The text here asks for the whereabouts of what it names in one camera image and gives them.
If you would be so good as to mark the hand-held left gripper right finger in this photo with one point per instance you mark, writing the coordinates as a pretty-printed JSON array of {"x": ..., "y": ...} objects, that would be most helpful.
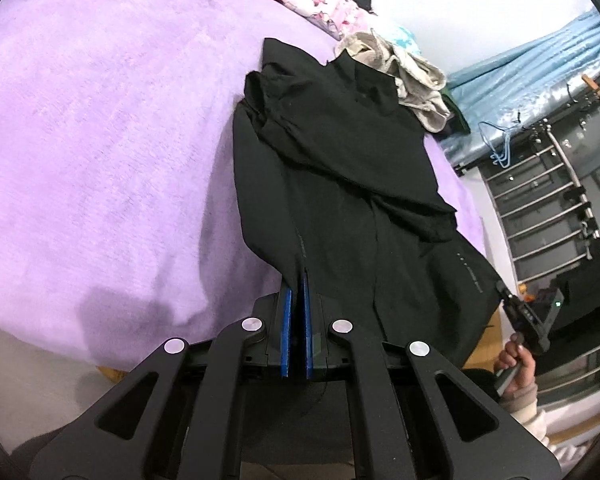
[{"x": 309, "y": 330}]

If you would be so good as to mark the person's right hand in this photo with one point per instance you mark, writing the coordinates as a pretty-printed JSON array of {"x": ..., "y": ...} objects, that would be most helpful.
[{"x": 522, "y": 372}]

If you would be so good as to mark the blue clothes hangers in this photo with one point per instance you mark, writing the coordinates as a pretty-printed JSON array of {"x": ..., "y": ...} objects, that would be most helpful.
[{"x": 503, "y": 157}]

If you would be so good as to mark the black clothing under fleece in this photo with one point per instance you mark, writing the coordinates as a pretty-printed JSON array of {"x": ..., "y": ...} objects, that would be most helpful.
[{"x": 457, "y": 122}]

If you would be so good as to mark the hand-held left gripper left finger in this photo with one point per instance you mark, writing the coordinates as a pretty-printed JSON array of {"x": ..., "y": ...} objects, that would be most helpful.
[{"x": 286, "y": 330}]

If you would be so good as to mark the black jacket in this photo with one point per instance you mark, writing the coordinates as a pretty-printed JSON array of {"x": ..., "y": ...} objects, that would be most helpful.
[{"x": 340, "y": 210}]

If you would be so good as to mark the grey fleece clothing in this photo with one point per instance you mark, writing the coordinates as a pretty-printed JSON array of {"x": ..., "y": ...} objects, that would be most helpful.
[{"x": 415, "y": 80}]

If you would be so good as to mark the person's right forearm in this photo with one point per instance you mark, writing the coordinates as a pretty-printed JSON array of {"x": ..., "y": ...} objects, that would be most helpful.
[{"x": 530, "y": 412}]

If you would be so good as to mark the purple bed sheet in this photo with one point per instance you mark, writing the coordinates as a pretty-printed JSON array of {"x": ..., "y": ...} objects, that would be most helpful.
[{"x": 105, "y": 135}]

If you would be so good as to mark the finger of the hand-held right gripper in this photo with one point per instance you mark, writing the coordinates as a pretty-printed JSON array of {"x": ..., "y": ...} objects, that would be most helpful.
[{"x": 505, "y": 296}]

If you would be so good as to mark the metal rack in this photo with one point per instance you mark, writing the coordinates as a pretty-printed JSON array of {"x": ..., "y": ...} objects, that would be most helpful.
[{"x": 562, "y": 157}]

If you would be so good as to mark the pink floral quilt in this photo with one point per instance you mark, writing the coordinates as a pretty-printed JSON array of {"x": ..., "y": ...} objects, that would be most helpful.
[{"x": 305, "y": 0}]

